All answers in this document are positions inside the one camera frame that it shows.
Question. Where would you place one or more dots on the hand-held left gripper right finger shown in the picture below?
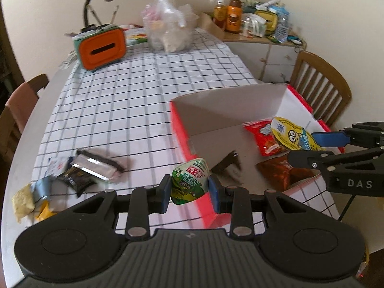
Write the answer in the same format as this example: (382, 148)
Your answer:
(214, 192)

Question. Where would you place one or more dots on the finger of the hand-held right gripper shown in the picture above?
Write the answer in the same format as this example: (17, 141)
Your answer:
(330, 138)
(312, 159)

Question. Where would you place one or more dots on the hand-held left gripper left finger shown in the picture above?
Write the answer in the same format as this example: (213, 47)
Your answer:
(166, 193)

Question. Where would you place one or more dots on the green and white snack packet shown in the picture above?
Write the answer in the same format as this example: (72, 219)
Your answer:
(189, 183)

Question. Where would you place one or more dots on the yellow minion snack packet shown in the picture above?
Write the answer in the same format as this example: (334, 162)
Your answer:
(292, 135)

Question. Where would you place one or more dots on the dark red snack packet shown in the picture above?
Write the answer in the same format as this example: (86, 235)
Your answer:
(282, 171)

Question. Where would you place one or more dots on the red cardboard box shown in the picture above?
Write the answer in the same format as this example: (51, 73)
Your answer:
(222, 108)

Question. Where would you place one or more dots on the white and blue snack packet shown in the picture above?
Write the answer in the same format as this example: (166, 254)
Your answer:
(58, 165)

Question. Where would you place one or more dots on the grey-blue snack packet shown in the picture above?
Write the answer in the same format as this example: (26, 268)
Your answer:
(43, 187)

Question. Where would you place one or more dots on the clear plastic bag of snacks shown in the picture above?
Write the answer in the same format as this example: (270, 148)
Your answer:
(171, 36)

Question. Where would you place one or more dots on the wooden slatted chair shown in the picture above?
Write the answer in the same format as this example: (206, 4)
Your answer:
(324, 87)

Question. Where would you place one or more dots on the black and silver snack packet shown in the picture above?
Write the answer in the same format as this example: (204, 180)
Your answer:
(96, 165)

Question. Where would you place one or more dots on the white checked tablecloth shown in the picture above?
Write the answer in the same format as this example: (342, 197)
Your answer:
(120, 111)

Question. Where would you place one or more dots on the grey cabinet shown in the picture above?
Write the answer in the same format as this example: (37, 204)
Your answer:
(255, 57)

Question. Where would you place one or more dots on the clear water bottle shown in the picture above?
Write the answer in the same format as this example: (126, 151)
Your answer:
(282, 25)

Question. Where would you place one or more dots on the small clear jar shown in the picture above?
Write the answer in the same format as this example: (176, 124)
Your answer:
(250, 27)

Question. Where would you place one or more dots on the beige cracker packet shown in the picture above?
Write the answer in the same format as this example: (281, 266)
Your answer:
(22, 204)

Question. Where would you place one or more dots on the white tube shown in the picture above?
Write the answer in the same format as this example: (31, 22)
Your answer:
(267, 3)

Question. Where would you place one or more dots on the orange brown-capped bottle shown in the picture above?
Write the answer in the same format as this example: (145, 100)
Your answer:
(234, 18)

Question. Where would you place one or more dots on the teal and orange tissue box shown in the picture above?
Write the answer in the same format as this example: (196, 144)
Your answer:
(102, 48)

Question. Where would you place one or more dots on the green and yellow flat packet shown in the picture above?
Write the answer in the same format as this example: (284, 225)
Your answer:
(136, 36)

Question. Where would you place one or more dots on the clear crumpled wrappers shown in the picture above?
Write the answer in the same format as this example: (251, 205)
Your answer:
(68, 60)

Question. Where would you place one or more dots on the amber liquid bottle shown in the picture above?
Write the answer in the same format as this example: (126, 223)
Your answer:
(220, 15)

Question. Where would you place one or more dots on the wooden chair with cloth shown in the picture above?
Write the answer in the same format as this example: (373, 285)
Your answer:
(9, 126)

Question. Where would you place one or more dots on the pink cloth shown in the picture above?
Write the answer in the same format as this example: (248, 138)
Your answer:
(21, 102)

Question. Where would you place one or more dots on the white paper slips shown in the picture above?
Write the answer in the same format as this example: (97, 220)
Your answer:
(90, 30)

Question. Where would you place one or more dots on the paint brush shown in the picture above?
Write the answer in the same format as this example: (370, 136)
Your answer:
(114, 14)
(95, 17)

